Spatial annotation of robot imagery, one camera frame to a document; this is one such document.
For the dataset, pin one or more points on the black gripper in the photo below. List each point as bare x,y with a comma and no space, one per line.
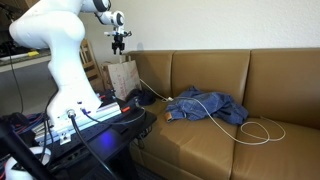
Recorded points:
118,41

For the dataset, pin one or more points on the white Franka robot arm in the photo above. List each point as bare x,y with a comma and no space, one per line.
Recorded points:
66,66

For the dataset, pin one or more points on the brown printed paper bag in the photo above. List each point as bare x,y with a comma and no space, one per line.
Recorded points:
121,78

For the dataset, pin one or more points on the wooden chair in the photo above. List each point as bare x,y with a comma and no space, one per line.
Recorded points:
88,63

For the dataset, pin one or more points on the red black clamp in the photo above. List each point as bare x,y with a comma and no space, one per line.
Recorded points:
130,105
106,95

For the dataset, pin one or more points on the dark blue cloth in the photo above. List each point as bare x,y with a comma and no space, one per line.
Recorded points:
143,96

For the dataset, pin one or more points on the white power adapter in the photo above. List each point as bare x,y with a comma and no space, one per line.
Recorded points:
169,99

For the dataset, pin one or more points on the yellow item on desk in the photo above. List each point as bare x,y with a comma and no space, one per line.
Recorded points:
33,53

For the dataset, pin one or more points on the black robot table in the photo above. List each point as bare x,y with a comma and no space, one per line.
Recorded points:
110,138

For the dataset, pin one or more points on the grey side desk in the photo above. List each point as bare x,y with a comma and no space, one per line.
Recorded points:
23,61

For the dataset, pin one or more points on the brown leather sofa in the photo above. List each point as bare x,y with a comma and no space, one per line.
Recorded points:
213,70

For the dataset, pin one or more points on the blue denim jeans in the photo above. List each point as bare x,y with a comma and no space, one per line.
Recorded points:
213,106

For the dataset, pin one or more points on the black stand pole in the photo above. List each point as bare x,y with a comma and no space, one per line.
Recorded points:
20,150

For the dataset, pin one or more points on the white round device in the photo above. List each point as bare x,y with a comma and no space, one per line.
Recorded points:
13,166

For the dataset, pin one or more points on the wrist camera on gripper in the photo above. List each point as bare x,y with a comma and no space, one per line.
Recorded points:
117,32

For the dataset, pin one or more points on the aluminium mounting rail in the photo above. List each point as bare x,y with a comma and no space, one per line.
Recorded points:
90,116

